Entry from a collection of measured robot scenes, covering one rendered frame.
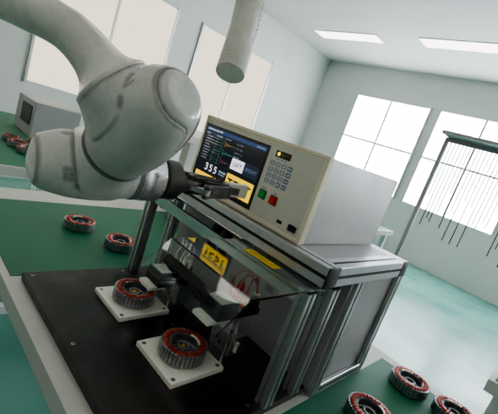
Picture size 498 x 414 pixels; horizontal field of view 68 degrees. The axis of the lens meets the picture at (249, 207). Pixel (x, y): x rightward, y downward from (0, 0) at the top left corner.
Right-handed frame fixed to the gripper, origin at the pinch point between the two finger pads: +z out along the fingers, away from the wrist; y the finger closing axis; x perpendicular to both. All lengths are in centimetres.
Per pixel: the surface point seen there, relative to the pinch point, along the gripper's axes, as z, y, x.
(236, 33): 76, -112, 59
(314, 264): 6.8, 21.8, -7.5
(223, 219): 6.7, -6.7, -9.8
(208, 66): 326, -469, 86
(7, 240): -24, -64, -43
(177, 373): -7.7, 8.9, -39.9
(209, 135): 9.5, -25.6, 8.5
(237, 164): 9.5, -11.5, 4.0
